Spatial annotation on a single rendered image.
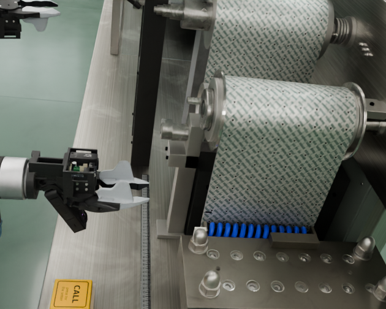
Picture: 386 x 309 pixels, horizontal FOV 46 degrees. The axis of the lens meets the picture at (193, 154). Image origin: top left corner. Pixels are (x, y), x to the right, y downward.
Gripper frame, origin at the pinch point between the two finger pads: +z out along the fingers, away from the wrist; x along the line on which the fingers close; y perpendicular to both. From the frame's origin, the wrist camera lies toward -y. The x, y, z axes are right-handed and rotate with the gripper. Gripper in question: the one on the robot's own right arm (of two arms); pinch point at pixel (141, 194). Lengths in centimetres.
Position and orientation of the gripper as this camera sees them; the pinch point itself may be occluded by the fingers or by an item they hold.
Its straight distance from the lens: 85.8
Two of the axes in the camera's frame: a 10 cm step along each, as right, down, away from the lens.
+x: -0.9, -5.9, 8.0
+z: 9.8, 0.7, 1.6
